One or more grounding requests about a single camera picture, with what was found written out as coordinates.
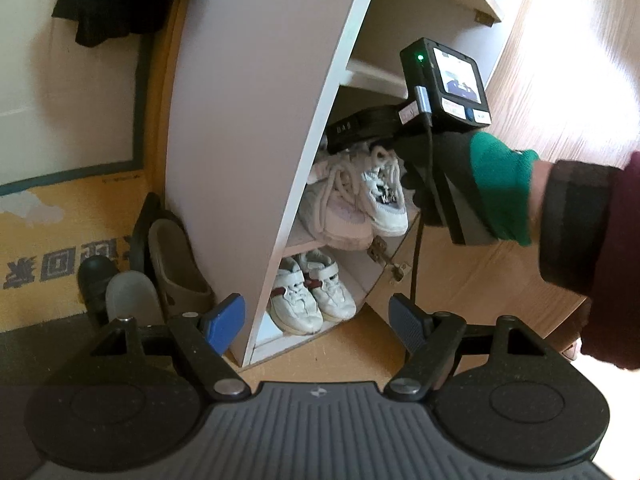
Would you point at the lavender sneaker black print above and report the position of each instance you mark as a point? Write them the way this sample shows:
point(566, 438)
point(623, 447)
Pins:
point(385, 210)

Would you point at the person's right hand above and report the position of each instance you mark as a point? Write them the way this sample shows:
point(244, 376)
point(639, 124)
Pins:
point(500, 185)

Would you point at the cream door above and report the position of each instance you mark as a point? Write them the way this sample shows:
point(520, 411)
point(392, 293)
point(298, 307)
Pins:
point(65, 100)

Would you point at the grey slipper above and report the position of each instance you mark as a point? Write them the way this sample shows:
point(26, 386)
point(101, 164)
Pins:
point(132, 300)

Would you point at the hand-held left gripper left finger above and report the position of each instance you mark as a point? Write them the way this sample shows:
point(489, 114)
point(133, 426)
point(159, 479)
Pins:
point(225, 320)

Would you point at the wooden cabinet door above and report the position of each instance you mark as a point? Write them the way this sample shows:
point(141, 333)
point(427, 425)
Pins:
point(575, 85)

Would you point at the printed yellow doormat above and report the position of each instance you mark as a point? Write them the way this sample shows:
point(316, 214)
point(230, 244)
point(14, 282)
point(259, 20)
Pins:
point(50, 240)

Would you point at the white shoe cabinet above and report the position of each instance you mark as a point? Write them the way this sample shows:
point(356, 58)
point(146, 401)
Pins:
point(240, 135)

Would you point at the black shoe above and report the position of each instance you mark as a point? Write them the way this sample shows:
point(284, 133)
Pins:
point(92, 280)

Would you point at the black hanging cloth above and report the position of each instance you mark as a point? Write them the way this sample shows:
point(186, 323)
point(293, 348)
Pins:
point(115, 0)

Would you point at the taupe slipper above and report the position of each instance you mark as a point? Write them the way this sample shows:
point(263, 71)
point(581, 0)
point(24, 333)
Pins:
point(175, 270)

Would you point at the black slipper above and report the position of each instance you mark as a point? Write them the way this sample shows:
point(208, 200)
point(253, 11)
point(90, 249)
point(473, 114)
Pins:
point(142, 230)

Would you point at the lavender laced sneaker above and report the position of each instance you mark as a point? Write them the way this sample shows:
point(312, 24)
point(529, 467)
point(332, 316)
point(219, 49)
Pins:
point(340, 215)

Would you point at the cream sneaker maroon stripes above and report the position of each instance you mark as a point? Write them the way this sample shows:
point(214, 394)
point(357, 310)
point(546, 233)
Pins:
point(295, 305)
point(330, 295)

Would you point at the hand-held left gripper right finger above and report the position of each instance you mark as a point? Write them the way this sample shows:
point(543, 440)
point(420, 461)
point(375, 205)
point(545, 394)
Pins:
point(405, 322)

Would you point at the metal cabinet hinge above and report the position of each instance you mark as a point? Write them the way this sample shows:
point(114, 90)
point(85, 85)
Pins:
point(376, 249)
point(397, 271)

